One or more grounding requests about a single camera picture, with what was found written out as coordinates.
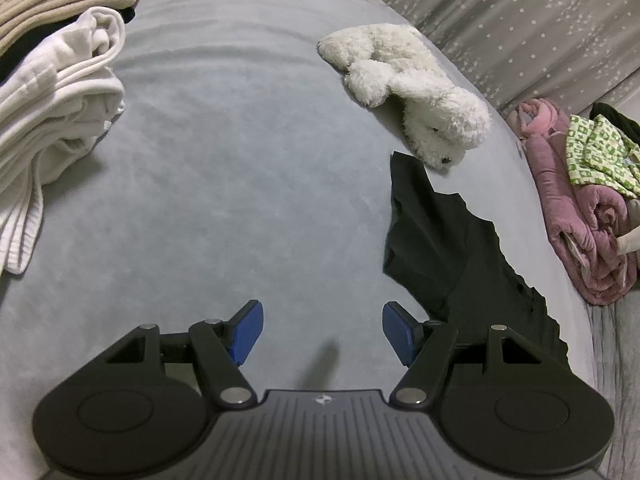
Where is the white garment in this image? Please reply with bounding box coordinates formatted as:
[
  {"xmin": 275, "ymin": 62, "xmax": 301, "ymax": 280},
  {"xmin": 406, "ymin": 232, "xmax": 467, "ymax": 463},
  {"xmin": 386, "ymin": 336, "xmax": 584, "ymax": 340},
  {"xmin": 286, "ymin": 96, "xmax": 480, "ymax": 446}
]
[{"xmin": 0, "ymin": 6, "xmax": 127, "ymax": 276}]

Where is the green patterned cloth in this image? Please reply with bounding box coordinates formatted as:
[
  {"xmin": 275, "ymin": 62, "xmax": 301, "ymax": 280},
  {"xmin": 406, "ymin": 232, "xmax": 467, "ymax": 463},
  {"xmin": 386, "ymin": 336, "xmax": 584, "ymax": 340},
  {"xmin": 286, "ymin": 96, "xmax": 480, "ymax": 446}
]
[{"xmin": 565, "ymin": 114, "xmax": 640, "ymax": 201}]

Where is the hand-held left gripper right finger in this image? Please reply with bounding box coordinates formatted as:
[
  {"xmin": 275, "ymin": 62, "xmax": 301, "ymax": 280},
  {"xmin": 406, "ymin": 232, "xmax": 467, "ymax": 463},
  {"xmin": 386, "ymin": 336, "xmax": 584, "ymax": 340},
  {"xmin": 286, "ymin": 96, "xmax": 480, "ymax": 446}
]
[{"xmin": 381, "ymin": 301, "xmax": 546, "ymax": 409}]

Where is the black cloth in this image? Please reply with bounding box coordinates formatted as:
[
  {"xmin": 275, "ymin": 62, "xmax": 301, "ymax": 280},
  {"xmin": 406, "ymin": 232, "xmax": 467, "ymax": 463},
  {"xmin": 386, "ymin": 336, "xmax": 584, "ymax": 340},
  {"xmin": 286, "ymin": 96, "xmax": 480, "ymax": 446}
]
[{"xmin": 590, "ymin": 101, "xmax": 640, "ymax": 143}]

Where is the white plush dog toy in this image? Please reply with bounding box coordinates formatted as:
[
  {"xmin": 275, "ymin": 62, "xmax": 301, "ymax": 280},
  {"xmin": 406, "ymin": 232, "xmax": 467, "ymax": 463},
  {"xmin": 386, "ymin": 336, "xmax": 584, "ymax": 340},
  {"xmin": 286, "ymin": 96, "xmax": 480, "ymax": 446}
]
[{"xmin": 317, "ymin": 22, "xmax": 493, "ymax": 170}]

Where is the pink quilt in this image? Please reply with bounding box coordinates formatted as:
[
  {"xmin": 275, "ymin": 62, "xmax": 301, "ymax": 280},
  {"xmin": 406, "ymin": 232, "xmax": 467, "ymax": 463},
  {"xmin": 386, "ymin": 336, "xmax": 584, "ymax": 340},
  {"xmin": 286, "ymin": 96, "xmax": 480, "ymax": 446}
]
[{"xmin": 506, "ymin": 98, "xmax": 640, "ymax": 307}]

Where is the grey star curtain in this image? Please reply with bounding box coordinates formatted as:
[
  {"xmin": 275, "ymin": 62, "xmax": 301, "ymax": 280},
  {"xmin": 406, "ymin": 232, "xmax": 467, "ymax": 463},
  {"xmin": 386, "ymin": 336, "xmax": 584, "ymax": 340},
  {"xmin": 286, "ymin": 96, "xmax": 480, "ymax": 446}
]
[{"xmin": 332, "ymin": 0, "xmax": 640, "ymax": 116}]

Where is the grey velvet bed cover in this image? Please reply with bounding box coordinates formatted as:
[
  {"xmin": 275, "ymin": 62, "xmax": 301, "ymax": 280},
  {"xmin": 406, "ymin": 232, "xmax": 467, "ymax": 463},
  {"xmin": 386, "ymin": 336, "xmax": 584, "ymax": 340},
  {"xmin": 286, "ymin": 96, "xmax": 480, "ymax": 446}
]
[{"xmin": 0, "ymin": 0, "xmax": 596, "ymax": 461}]

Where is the black garment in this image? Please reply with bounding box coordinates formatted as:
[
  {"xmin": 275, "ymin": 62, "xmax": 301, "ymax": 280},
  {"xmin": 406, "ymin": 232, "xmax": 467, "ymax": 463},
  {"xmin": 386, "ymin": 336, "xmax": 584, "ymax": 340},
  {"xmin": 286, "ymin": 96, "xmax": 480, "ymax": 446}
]
[{"xmin": 382, "ymin": 150, "xmax": 571, "ymax": 376}]

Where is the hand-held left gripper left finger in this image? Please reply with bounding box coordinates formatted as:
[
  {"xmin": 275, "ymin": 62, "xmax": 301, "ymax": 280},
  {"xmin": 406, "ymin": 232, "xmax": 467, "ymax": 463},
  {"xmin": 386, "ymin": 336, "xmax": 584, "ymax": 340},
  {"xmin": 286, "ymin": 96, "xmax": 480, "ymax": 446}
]
[{"xmin": 102, "ymin": 300, "xmax": 265, "ymax": 408}]

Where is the cream cloth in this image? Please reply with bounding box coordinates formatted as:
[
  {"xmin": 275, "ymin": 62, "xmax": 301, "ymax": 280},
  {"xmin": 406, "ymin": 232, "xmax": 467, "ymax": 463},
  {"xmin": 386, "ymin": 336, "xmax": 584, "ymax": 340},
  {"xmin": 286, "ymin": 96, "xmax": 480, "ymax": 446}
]
[{"xmin": 616, "ymin": 225, "xmax": 640, "ymax": 258}]

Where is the grey quilted blanket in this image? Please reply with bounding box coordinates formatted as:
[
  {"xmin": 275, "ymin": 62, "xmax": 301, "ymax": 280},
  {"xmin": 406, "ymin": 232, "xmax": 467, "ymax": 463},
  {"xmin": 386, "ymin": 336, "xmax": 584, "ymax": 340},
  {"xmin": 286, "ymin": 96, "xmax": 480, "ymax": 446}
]
[{"xmin": 585, "ymin": 280, "xmax": 640, "ymax": 480}]

